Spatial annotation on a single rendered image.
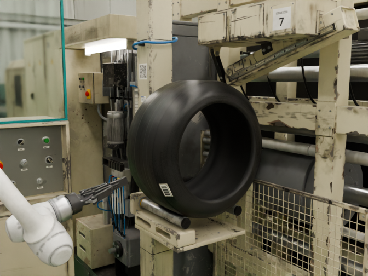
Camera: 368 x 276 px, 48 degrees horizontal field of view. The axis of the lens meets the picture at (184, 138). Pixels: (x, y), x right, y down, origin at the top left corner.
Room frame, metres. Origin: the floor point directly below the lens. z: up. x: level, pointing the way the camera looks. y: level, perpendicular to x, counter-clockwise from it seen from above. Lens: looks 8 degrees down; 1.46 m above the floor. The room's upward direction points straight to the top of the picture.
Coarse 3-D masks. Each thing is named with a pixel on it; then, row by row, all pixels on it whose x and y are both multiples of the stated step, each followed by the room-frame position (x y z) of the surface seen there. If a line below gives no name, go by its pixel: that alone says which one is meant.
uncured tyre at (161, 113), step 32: (160, 96) 1.64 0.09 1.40; (192, 96) 1.57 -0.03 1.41; (224, 96) 1.64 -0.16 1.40; (160, 128) 1.51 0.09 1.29; (224, 128) 1.98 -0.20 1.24; (256, 128) 1.75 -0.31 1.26; (128, 160) 1.67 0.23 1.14; (160, 160) 1.49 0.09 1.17; (224, 160) 1.97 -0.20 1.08; (256, 160) 1.75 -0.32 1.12; (160, 192) 1.53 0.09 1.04; (192, 192) 1.89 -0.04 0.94; (224, 192) 1.83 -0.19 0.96
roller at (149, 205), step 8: (144, 200) 1.83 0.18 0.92; (144, 208) 1.82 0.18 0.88; (152, 208) 1.75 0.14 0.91; (160, 208) 1.71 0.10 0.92; (160, 216) 1.70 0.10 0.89; (168, 216) 1.64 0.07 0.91; (176, 216) 1.61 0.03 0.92; (184, 216) 1.59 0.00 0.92; (176, 224) 1.59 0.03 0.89; (184, 224) 1.56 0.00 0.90
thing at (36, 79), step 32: (0, 0) 1.88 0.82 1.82; (32, 0) 1.96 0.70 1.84; (0, 32) 1.88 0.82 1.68; (32, 32) 1.96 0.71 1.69; (64, 32) 2.04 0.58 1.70; (0, 64) 1.87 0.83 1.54; (32, 64) 1.95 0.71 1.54; (64, 64) 2.03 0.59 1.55; (0, 96) 1.87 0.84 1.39; (32, 96) 1.95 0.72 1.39; (64, 96) 2.04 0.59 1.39
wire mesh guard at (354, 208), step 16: (256, 192) 1.91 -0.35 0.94; (288, 192) 1.74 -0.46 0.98; (304, 192) 1.68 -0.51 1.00; (288, 208) 1.74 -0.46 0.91; (336, 208) 1.55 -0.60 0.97; (352, 208) 1.48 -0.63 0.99; (272, 224) 1.82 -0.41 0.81; (304, 224) 1.67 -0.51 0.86; (336, 224) 1.55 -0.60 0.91; (240, 240) 1.99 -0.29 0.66; (256, 240) 1.90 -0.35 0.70; (320, 240) 1.60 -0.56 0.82; (240, 256) 1.99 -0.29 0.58; (272, 272) 1.81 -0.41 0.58; (320, 272) 1.60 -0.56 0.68
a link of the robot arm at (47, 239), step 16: (0, 176) 1.14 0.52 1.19; (0, 192) 1.13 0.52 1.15; (16, 192) 1.14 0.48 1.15; (16, 208) 1.12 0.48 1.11; (32, 208) 1.15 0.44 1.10; (32, 224) 1.14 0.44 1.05; (48, 224) 1.17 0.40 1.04; (32, 240) 1.14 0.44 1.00; (48, 240) 1.14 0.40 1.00; (64, 240) 1.15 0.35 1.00; (48, 256) 1.12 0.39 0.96; (64, 256) 1.15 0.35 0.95
